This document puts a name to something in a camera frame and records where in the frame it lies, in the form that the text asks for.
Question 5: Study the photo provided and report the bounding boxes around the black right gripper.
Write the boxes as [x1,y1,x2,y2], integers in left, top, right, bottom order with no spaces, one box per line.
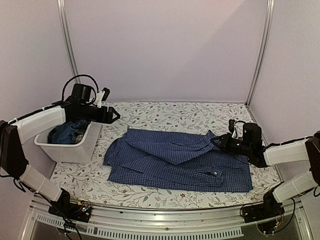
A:
[210,132,253,157]

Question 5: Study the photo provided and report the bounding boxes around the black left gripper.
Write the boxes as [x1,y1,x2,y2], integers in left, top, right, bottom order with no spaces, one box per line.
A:
[79,104,121,124]

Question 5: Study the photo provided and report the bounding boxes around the blue plaid button shirt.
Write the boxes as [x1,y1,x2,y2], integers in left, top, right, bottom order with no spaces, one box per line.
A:
[103,128,253,193]

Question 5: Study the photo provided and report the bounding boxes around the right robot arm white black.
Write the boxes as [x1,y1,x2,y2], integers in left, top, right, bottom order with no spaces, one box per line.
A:
[211,119,320,218]

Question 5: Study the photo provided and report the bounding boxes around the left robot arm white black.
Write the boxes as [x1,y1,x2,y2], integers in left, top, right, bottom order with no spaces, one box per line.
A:
[0,100,120,217]

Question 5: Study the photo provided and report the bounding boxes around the white plastic laundry bin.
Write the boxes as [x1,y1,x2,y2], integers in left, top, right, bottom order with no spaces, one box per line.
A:
[34,122,102,164]

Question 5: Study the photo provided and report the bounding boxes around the black white plaid garment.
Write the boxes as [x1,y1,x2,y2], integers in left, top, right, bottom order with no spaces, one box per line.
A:
[71,120,90,145]

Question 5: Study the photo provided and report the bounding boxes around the teal blue garment in bin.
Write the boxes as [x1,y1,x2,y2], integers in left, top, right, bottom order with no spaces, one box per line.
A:
[47,120,84,145]

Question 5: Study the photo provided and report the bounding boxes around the floral patterned table cloth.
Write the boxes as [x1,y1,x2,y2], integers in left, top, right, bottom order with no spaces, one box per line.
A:
[50,102,282,209]

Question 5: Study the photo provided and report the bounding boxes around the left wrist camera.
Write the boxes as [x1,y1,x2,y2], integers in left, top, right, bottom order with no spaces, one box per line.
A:
[60,74,111,108]

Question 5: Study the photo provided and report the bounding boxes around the aluminium front rail base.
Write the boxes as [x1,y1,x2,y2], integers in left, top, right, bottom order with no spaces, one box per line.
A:
[21,196,316,240]

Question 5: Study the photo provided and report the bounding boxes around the left aluminium frame post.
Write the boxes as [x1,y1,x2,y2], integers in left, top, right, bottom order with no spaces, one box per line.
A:
[56,0,78,76]

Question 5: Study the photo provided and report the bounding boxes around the aluminium frame post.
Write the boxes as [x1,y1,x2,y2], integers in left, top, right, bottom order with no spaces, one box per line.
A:
[245,0,275,108]
[56,0,78,76]

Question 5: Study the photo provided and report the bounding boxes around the right aluminium frame post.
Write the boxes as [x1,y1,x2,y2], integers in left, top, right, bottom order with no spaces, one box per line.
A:
[245,0,275,108]

